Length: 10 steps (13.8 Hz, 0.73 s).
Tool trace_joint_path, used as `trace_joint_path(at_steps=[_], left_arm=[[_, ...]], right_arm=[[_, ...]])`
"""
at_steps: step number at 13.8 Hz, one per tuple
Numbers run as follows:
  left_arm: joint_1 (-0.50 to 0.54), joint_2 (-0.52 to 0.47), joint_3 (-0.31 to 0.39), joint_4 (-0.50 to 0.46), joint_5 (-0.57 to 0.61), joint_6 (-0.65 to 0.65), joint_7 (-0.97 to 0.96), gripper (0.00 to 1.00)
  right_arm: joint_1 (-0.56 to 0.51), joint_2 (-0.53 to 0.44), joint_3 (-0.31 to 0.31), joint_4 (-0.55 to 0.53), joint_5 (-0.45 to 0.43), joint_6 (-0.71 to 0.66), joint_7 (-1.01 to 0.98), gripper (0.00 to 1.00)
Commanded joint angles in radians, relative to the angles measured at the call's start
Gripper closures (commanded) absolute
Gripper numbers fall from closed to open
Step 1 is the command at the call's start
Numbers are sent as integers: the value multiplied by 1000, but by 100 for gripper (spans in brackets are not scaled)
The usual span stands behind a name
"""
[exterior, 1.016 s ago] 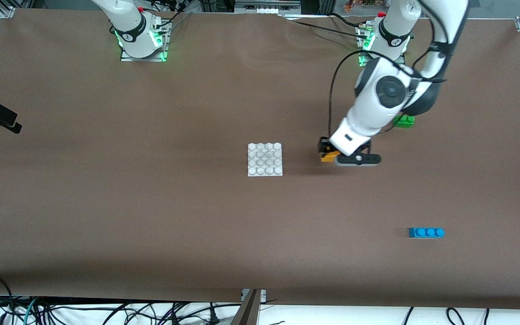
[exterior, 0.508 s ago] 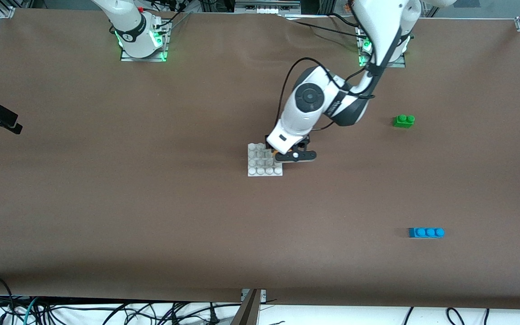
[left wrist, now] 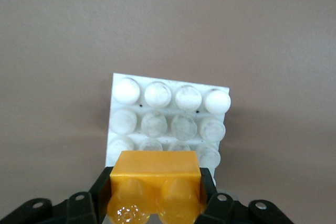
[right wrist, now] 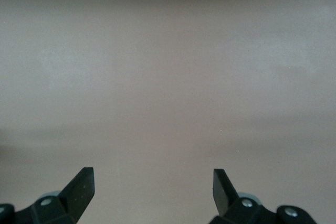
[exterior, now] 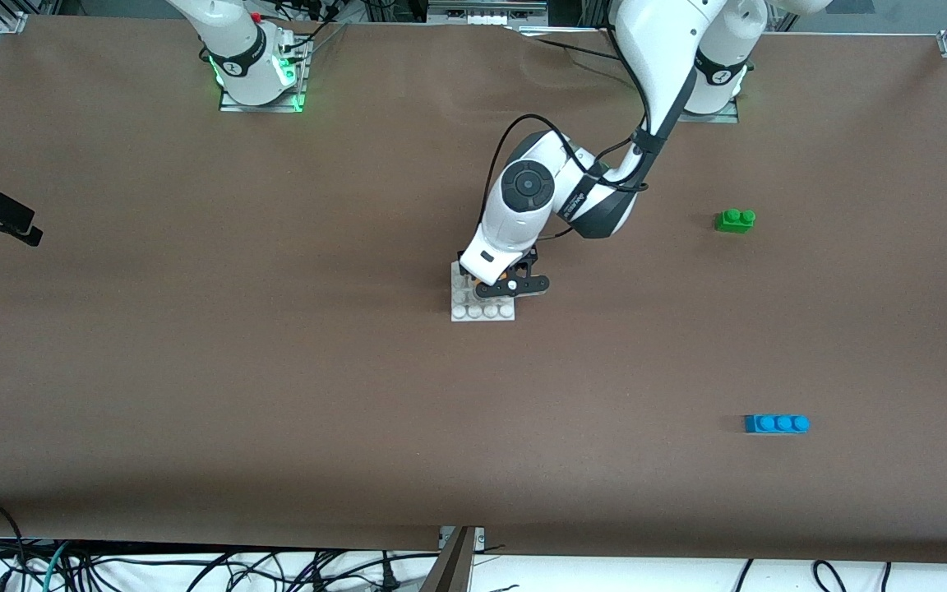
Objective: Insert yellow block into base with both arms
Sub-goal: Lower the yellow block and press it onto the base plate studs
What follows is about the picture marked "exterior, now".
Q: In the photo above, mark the white studded base plate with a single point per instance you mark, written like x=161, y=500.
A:
x=482, y=312

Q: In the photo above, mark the brown paper table cover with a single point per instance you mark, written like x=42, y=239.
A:
x=276, y=370

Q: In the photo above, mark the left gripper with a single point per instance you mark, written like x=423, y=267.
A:
x=462, y=267

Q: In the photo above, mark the dark metal post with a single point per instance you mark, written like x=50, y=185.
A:
x=449, y=571

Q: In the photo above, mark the yellow two-stud block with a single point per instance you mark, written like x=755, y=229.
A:
x=505, y=276

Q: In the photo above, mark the blue three-stud block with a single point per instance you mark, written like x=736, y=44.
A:
x=773, y=424

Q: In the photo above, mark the green two-stud block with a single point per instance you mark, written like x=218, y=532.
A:
x=732, y=222

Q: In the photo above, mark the grey equipment box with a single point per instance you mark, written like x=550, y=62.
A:
x=482, y=12

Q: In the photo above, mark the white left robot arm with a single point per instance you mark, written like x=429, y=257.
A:
x=662, y=49

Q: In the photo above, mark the small metal bracket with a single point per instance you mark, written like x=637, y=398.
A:
x=480, y=538

